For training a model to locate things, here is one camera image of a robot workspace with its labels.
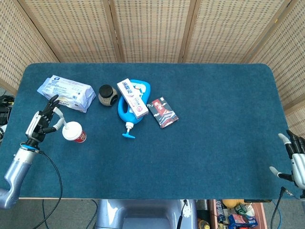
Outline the pink storage crate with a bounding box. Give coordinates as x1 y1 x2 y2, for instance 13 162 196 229
208 199 267 229

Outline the grey-blue robot torso base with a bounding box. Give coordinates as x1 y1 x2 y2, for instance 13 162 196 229
94 199 198 229

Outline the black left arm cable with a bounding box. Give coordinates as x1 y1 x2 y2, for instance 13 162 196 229
33 149 63 229

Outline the black red patterned card box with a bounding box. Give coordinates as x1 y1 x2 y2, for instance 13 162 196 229
146 96 179 129

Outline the black equipment pile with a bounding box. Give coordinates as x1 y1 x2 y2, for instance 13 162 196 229
0 95 13 125

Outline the round jar with black lid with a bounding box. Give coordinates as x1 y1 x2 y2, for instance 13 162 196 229
98 84 119 106

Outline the red cup with white lid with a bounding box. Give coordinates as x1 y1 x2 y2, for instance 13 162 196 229
62 121 87 144

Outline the white pink toothpaste box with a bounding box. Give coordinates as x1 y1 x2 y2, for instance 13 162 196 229
116 78 149 119

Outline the orange round fruit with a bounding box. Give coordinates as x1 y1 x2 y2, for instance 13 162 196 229
221 199 239 209

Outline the blue pink product box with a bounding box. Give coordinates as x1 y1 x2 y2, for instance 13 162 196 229
228 214 259 229

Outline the blue pump detergent bottle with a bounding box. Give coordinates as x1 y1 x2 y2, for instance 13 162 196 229
117 79 152 139

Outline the white blue wet wipes pack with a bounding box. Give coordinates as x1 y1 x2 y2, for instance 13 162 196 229
36 74 97 113

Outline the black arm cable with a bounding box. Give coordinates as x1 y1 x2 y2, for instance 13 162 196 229
271 187 301 229
33 149 63 229

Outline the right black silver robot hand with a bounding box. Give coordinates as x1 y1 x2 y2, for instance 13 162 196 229
269 129 305 190

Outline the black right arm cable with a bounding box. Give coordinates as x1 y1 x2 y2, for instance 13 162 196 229
271 187 301 229

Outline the dark snack pack with lettering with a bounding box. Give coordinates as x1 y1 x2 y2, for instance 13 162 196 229
213 199 226 223

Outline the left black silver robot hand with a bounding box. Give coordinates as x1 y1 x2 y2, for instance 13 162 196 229
25 94 66 146

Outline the blue felt table mat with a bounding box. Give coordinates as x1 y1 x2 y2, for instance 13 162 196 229
0 62 296 200

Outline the black floor cable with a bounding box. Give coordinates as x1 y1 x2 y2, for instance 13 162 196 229
85 199 99 229

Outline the woven bamboo screen panel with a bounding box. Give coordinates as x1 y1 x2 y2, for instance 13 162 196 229
249 0 305 141
18 0 123 64
0 0 60 96
108 0 197 64
182 0 294 64

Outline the black torso cable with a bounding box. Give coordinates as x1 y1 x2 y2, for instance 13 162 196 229
177 199 189 229

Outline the green white snack bag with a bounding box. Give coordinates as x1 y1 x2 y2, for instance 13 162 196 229
234 204 250 217

